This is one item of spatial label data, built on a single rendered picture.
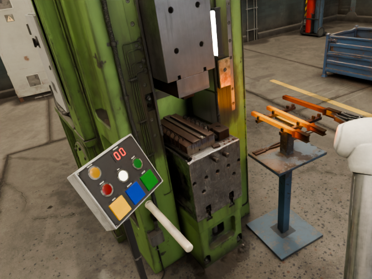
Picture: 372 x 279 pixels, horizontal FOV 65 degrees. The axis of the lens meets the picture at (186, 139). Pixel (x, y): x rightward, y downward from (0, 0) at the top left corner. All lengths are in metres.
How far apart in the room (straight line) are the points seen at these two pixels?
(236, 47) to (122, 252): 1.73
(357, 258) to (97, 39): 1.29
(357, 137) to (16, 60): 6.32
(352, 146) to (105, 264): 1.96
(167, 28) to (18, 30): 5.40
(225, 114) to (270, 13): 7.47
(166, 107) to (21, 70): 5.00
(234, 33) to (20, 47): 5.33
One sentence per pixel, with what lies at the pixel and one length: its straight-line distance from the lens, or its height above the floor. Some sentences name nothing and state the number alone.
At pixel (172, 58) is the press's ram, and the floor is 1.47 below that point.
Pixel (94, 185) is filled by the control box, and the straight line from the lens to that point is 1.24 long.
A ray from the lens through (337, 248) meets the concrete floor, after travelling 2.45.
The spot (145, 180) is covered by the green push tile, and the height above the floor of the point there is 1.02.
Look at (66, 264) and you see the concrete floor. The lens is 2.62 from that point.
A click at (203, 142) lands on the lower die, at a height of 0.96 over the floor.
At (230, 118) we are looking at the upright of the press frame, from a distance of 1.97.
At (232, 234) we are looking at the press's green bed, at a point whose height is 0.16.
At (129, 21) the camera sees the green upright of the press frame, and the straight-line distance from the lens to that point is 1.49.
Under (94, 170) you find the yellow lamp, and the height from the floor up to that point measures 1.17.
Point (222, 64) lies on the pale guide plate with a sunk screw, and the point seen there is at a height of 1.33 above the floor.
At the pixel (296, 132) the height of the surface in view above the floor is 1.00.
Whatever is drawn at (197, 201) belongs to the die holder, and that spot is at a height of 0.63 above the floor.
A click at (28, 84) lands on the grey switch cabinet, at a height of 0.33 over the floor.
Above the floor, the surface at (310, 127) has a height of 0.99.
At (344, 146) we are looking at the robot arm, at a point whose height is 1.28.
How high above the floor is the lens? 1.80
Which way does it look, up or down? 29 degrees down
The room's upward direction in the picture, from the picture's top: 8 degrees counter-clockwise
